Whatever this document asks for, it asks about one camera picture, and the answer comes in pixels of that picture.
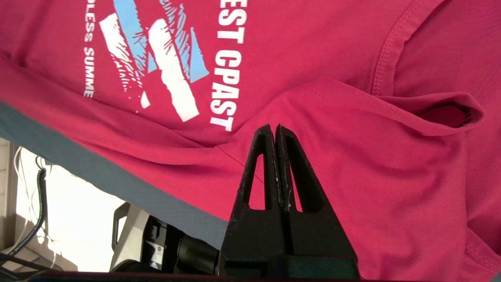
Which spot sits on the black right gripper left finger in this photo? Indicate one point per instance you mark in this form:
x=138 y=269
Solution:
x=254 y=235

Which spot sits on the white grey robot base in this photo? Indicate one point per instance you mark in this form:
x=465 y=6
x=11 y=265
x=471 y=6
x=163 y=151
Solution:
x=133 y=235

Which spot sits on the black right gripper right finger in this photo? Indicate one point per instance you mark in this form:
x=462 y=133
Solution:
x=321 y=235

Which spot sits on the red printed t-shirt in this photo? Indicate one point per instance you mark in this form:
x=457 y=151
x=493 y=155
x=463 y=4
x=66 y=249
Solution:
x=352 y=176

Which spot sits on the blue-grey bed sheet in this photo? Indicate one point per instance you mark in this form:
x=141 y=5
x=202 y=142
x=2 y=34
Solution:
x=117 y=176

